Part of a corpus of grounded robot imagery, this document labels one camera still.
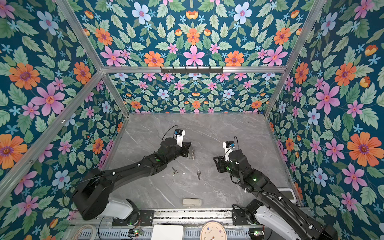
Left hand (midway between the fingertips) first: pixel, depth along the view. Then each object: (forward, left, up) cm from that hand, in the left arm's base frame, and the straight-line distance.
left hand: (193, 140), depth 81 cm
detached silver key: (-11, -2, -19) cm, 22 cm away
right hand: (-11, -11, 0) cm, 15 cm away
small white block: (-27, +4, -16) cm, 32 cm away
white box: (-39, +13, -14) cm, 44 cm away
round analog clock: (-40, -8, -15) cm, 44 cm away
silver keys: (-2, +1, -11) cm, 11 cm away
